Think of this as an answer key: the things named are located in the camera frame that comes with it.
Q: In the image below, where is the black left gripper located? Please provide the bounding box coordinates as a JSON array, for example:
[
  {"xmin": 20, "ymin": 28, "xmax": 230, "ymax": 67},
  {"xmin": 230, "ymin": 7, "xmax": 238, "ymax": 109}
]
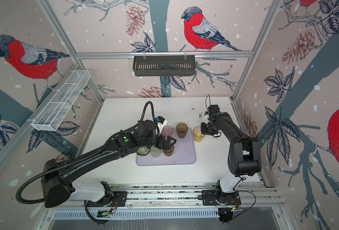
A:
[{"xmin": 140, "ymin": 132, "xmax": 178, "ymax": 150}]

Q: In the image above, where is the dark olive glass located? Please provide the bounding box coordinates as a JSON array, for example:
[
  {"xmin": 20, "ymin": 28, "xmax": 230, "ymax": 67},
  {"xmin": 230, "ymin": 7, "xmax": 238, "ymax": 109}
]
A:
[
  {"xmin": 176, "ymin": 123, "xmax": 188, "ymax": 139},
  {"xmin": 163, "ymin": 146, "xmax": 174, "ymax": 157}
]

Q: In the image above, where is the pink glass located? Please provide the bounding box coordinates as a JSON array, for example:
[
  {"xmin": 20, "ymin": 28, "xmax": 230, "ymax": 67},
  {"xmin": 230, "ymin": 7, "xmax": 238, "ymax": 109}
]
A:
[{"xmin": 161, "ymin": 126, "xmax": 173, "ymax": 137}]

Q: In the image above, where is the yellow amber glass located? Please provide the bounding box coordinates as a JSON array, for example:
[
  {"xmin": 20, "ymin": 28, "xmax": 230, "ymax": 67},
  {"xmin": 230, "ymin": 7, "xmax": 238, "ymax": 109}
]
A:
[{"xmin": 193, "ymin": 126, "xmax": 205, "ymax": 142}]

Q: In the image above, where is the tall pale green dimpled glass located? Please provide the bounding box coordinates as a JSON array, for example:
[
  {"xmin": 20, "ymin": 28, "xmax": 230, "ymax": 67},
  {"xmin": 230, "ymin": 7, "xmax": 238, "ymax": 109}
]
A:
[{"xmin": 150, "ymin": 146, "xmax": 161, "ymax": 158}]

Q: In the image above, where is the bright green faceted glass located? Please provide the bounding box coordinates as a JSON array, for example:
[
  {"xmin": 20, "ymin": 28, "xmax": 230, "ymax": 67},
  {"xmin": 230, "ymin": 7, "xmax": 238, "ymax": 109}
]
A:
[{"xmin": 137, "ymin": 147, "xmax": 150, "ymax": 156}]

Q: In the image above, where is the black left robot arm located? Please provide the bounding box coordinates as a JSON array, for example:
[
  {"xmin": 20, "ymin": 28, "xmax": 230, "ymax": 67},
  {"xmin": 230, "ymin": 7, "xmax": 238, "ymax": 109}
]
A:
[{"xmin": 42, "ymin": 120, "xmax": 177, "ymax": 208}]

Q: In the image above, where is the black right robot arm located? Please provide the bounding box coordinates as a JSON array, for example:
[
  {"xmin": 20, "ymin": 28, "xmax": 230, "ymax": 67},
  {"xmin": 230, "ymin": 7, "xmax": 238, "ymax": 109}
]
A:
[{"xmin": 201, "ymin": 104, "xmax": 262, "ymax": 204}]

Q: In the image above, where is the lilac plastic tray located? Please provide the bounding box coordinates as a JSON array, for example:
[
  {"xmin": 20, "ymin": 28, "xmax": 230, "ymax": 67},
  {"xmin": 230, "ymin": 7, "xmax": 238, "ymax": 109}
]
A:
[{"xmin": 136, "ymin": 128, "xmax": 196, "ymax": 166}]

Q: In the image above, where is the aluminium back crossbar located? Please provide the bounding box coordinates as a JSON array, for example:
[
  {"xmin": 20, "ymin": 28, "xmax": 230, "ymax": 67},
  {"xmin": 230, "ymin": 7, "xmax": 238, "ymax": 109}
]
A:
[{"xmin": 75, "ymin": 51, "xmax": 254, "ymax": 60}]

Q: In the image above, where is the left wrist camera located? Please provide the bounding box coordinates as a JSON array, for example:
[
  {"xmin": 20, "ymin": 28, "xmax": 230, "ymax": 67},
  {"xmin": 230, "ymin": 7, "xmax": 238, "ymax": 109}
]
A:
[{"xmin": 156, "ymin": 116, "xmax": 167, "ymax": 133}]

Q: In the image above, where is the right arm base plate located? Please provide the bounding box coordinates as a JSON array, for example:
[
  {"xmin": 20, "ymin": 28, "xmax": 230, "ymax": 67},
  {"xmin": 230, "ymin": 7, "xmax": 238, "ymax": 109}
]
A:
[{"xmin": 197, "ymin": 190, "xmax": 241, "ymax": 206}]

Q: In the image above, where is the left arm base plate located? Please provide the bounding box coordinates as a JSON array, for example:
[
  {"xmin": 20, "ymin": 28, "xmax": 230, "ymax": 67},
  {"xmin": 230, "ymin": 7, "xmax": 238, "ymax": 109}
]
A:
[{"xmin": 93, "ymin": 191, "xmax": 128, "ymax": 208}]

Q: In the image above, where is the aluminium front rail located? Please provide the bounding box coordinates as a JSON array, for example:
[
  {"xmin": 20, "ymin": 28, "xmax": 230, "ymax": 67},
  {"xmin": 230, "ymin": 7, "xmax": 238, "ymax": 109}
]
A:
[{"xmin": 45, "ymin": 183, "xmax": 285, "ymax": 210}]

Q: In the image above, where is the black hanging wire basket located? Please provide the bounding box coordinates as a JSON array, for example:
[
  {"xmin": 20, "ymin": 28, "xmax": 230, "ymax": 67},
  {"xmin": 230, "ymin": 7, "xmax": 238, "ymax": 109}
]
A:
[{"xmin": 133, "ymin": 56, "xmax": 195, "ymax": 77}]

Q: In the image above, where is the white wire mesh shelf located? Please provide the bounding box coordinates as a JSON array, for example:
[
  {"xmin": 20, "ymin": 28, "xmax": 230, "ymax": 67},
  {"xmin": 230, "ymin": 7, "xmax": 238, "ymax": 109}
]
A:
[{"xmin": 31, "ymin": 70, "xmax": 91, "ymax": 131}]

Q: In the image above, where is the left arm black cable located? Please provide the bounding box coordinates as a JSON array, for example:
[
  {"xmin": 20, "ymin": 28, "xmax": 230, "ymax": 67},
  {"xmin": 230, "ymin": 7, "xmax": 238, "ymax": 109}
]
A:
[{"xmin": 16, "ymin": 101, "xmax": 156, "ymax": 225}]

